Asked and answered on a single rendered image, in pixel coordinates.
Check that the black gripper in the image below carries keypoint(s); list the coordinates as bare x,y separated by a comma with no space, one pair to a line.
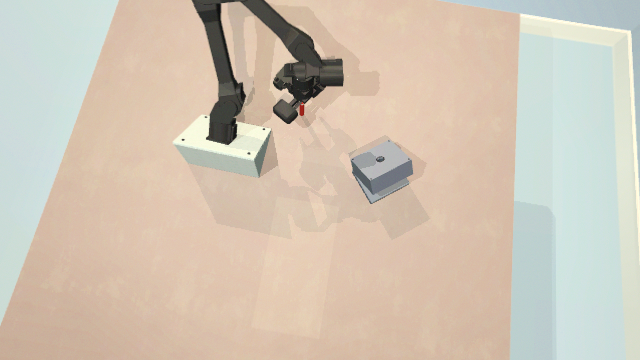
287,112

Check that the light grey sloped panel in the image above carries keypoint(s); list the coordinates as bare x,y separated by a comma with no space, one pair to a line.
382,170

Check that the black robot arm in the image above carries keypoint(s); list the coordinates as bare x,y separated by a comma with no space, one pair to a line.
222,124

